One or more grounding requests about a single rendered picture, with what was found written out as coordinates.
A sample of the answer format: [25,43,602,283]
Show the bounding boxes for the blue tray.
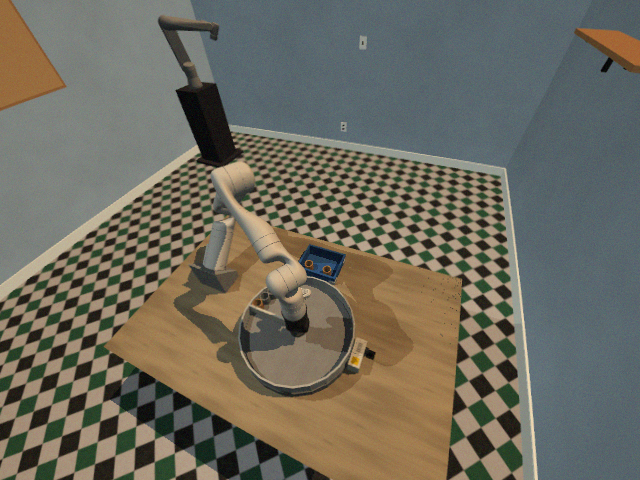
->
[299,244,346,285]

